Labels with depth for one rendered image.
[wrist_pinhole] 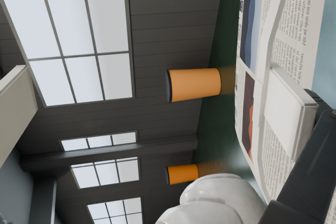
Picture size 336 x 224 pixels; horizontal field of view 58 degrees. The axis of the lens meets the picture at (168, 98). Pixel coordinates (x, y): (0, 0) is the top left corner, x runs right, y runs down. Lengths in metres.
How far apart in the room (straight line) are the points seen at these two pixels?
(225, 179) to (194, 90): 3.57
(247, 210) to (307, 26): 0.37
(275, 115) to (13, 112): 0.13
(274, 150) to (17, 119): 0.20
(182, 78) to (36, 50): 1.92
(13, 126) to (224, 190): 0.41
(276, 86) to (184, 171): 6.19
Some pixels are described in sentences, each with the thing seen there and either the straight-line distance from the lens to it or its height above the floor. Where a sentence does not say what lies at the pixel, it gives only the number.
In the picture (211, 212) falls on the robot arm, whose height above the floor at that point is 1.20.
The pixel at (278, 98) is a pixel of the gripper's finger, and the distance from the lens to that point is 0.16.
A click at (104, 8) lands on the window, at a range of 3.84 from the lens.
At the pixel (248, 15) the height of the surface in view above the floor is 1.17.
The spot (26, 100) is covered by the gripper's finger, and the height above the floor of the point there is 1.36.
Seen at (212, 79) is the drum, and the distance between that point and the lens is 4.15.
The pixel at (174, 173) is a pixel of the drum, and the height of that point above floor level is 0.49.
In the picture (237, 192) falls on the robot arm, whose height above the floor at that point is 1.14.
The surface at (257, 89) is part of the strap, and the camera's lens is 0.18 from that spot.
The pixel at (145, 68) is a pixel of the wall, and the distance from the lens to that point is 4.50.
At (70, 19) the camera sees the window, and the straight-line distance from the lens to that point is 3.94.
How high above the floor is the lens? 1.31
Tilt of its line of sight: 8 degrees down
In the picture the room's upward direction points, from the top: 96 degrees counter-clockwise
